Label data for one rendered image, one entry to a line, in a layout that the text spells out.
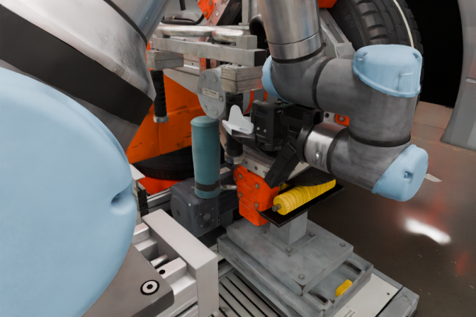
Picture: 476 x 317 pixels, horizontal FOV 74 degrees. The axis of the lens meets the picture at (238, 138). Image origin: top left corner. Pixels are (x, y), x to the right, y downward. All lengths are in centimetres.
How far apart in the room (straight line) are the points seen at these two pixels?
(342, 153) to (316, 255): 83
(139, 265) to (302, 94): 30
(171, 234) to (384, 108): 31
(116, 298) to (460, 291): 149
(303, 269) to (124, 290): 92
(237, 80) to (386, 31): 38
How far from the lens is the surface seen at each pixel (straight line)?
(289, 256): 123
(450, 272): 174
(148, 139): 122
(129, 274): 34
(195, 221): 122
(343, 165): 46
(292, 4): 42
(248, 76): 61
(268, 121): 52
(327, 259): 124
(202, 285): 42
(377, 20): 79
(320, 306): 117
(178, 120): 126
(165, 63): 90
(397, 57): 39
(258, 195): 99
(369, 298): 137
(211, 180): 101
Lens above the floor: 105
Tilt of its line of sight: 22 degrees down
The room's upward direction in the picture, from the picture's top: straight up
